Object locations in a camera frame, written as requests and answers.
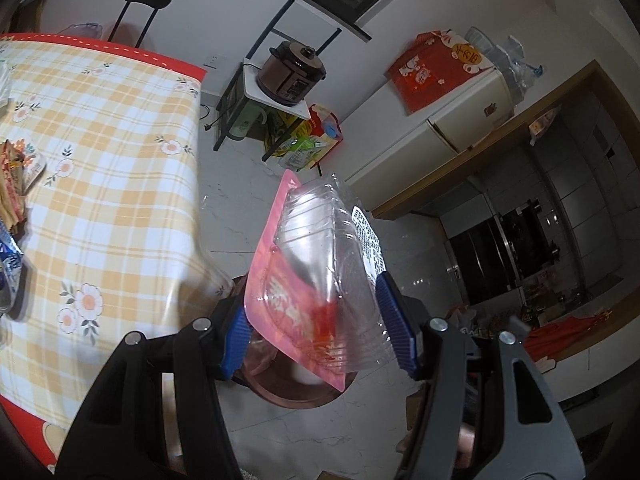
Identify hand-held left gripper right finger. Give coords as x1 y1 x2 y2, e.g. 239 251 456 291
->
375 271 587 480

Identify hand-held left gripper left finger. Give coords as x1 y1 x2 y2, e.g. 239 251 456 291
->
54 305 251 480

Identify brown round trash bin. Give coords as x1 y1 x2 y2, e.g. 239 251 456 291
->
220 274 361 411

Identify pink and clear plastic tray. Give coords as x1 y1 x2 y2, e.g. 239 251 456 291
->
243 170 396 393

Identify black kitchen oven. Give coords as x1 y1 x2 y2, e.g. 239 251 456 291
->
445 200 561 306

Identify red cloth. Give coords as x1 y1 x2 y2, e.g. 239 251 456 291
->
525 310 626 361

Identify cream refrigerator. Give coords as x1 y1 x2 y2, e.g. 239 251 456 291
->
345 62 516 216

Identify green snack bag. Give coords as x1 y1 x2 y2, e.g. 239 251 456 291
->
277 137 326 171

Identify yellow checked floral tablecloth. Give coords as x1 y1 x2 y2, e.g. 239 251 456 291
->
0 32 233 476

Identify red shopping bag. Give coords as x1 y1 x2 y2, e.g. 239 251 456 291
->
305 104 343 161

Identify pale green kettle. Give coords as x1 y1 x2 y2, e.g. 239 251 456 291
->
227 102 268 141

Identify blue snack packet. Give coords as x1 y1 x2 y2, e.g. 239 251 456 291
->
0 220 26 311

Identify red gift box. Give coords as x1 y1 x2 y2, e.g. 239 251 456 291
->
386 30 496 115

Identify black metal rack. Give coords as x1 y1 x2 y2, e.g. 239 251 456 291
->
212 0 346 161

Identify brown electric pressure cooker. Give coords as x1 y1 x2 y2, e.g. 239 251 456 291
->
256 40 327 107

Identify red and yellow snack packet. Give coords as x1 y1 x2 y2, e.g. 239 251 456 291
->
0 140 48 236

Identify clear plastic bags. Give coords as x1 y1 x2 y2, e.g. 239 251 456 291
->
465 25 543 101

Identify black window sill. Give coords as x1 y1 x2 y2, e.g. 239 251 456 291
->
220 0 373 42

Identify wooden door frame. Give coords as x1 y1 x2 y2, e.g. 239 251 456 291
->
372 60 640 221

